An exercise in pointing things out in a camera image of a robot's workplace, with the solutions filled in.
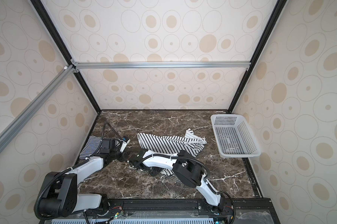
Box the blue white striped tank top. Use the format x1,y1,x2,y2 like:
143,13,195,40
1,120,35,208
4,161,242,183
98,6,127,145
79,135,101,159

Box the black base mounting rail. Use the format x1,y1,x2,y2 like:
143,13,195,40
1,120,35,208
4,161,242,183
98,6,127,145
50,198,280,224

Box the left black corner post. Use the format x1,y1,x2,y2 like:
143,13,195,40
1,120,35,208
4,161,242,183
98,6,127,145
30,0,101,114

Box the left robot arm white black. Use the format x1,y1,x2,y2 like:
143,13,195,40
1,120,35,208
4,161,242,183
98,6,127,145
33,136,130,220

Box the diagonal aluminium left rail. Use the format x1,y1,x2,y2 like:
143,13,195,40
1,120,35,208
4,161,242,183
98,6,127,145
0,65,74,154

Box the right black corner post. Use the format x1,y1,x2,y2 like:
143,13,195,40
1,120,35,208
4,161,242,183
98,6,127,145
227,0,287,114

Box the black corner post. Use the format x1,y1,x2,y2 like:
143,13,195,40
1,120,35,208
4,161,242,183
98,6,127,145
30,0,101,114
227,0,287,114

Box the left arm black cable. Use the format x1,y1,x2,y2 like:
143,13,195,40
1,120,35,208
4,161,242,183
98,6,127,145
34,122,123,220

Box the white plastic laundry basket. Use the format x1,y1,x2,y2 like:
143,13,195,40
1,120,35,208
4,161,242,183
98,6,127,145
210,114,261,158

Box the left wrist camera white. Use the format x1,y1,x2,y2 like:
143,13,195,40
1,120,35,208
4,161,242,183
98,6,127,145
120,136,130,153

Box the horizontal aluminium back rail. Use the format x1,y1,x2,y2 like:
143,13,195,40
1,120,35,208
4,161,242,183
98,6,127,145
74,61,251,69

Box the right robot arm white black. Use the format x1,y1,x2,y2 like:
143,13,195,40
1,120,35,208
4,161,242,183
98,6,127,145
128,149,225,214

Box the black white striped tank top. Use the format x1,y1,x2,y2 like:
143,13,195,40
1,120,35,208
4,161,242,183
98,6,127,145
137,128,207,176

